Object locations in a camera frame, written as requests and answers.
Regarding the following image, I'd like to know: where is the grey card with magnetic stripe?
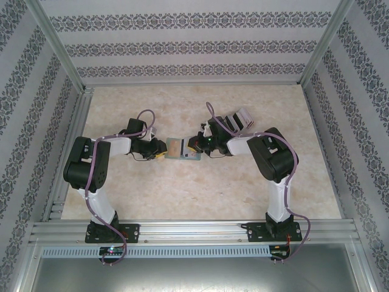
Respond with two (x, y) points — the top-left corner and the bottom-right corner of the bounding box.
(181, 138), (202, 160)

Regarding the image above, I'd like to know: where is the orange credit card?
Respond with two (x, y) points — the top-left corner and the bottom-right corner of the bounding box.
(167, 138), (184, 158)

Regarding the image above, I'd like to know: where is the left green circuit board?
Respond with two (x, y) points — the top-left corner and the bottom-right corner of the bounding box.
(99, 246), (126, 256)

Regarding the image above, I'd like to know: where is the grey sheet metal panel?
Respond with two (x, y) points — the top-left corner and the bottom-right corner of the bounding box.
(30, 257), (362, 292)

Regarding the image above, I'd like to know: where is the aluminium side rail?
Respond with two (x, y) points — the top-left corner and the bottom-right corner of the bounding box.
(42, 86), (95, 221)

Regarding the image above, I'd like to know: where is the aluminium mounting rail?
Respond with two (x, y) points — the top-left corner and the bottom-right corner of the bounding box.
(29, 218), (361, 245)

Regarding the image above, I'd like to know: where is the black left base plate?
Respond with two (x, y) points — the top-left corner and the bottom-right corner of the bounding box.
(85, 223), (141, 245)

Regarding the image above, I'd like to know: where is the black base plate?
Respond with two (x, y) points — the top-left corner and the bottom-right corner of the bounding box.
(85, 223), (141, 245)
(246, 221), (303, 243)

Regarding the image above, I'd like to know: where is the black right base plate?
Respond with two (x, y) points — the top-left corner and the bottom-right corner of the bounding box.
(246, 221), (303, 243)

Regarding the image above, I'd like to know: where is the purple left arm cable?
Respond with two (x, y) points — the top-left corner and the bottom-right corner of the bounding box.
(84, 109), (157, 268)

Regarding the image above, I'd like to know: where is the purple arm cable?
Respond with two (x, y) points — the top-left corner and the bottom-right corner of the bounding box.
(84, 109), (157, 268)
(205, 101), (312, 265)

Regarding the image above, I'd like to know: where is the slotted grey cable duct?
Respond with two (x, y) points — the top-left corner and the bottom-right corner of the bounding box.
(41, 245), (272, 258)

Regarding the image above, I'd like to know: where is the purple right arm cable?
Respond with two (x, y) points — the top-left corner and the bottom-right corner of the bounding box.
(205, 101), (312, 265)

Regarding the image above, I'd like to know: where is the aluminium frame post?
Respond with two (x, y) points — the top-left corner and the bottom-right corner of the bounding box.
(298, 0), (356, 89)
(26, 0), (88, 94)

